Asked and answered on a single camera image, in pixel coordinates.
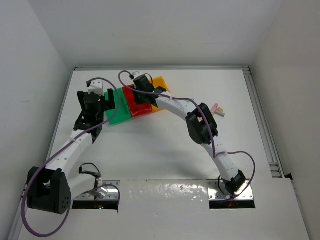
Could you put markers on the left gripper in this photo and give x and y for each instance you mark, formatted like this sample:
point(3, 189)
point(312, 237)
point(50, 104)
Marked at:
point(110, 103)

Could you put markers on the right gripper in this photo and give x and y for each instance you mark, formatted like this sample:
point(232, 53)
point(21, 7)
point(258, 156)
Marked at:
point(139, 100)

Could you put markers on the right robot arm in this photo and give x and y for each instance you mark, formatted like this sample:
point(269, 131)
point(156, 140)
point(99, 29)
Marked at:
point(201, 125)

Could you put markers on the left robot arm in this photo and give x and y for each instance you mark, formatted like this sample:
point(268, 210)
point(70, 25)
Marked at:
point(50, 188)

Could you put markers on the red plastic bin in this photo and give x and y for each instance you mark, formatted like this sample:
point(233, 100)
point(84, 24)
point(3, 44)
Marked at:
point(135, 109)

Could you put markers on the green plastic bin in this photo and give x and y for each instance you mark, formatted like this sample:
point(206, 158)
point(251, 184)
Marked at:
point(123, 113)

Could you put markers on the yellow plastic bin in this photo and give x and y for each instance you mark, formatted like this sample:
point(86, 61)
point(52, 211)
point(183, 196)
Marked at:
point(159, 82)

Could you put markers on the pink correction tape case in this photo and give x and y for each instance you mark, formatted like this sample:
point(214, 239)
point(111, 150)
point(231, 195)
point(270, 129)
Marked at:
point(214, 108)

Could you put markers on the grey eraser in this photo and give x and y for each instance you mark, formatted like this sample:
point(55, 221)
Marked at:
point(221, 114)

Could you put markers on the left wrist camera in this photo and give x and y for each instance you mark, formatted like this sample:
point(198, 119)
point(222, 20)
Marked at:
point(95, 86)

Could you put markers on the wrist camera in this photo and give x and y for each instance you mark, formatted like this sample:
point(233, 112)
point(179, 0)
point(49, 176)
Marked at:
point(135, 75)
point(95, 86)

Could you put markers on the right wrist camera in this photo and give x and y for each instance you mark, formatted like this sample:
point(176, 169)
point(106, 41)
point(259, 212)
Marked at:
point(135, 75)

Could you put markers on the aluminium frame rail back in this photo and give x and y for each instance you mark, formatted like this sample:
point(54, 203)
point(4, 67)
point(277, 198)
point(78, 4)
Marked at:
point(162, 67)

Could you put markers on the aluminium frame rail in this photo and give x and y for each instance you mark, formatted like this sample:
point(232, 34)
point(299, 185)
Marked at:
point(162, 67)
point(268, 141)

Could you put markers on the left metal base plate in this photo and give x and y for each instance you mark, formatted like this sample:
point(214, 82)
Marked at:
point(109, 192)

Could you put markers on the aluminium frame rail right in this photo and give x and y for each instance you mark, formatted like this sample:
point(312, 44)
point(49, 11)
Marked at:
point(268, 141)

